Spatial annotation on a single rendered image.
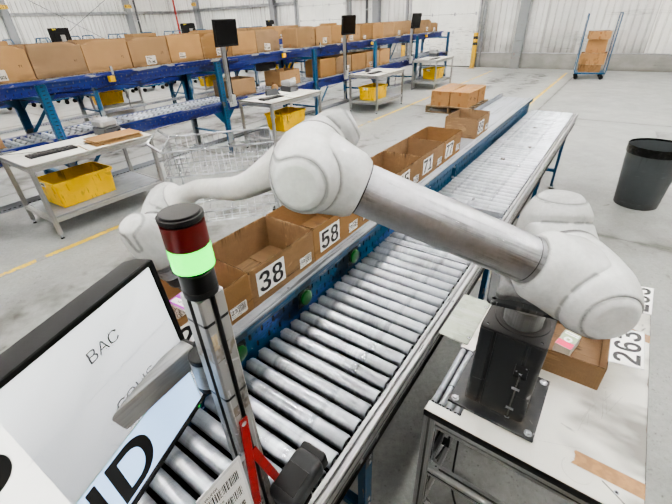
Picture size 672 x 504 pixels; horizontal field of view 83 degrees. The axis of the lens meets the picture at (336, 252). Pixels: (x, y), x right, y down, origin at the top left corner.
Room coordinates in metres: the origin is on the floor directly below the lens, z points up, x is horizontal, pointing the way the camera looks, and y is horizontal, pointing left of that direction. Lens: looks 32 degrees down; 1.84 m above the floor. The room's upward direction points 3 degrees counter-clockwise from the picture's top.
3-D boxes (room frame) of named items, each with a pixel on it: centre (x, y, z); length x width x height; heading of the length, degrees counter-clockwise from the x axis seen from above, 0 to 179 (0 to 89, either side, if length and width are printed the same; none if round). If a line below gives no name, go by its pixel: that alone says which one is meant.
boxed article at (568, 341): (1.00, -0.84, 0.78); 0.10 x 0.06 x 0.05; 131
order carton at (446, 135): (2.98, -0.82, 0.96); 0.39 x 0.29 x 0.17; 144
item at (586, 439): (0.99, -0.80, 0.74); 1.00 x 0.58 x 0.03; 143
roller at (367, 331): (1.19, -0.08, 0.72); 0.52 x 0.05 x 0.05; 54
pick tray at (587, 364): (1.03, -0.78, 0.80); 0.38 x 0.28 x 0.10; 54
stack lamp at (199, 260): (0.39, 0.17, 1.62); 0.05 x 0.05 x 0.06
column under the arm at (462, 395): (0.82, -0.53, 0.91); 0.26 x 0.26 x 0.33; 53
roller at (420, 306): (1.40, -0.23, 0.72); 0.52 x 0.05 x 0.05; 54
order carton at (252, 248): (1.40, 0.33, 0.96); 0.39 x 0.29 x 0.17; 144
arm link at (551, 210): (0.81, -0.54, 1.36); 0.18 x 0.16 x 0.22; 173
